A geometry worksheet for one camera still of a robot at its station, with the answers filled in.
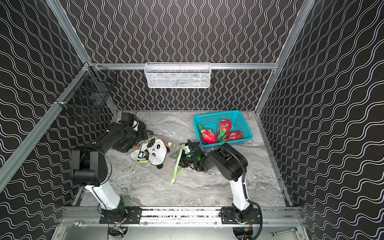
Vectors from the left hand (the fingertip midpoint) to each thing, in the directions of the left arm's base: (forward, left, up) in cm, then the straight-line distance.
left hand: (146, 136), depth 94 cm
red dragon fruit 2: (+12, -50, -1) cm, 51 cm away
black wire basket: (+25, +39, +17) cm, 50 cm away
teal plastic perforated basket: (+14, -43, -7) cm, 46 cm away
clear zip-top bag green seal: (-14, -14, 0) cm, 20 cm away
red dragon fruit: (+3, -39, -1) cm, 39 cm away
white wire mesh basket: (+39, -16, +19) cm, 47 cm away
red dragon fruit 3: (+5, -56, -1) cm, 56 cm away
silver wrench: (-45, -70, -9) cm, 84 cm away
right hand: (-11, -17, -6) cm, 21 cm away
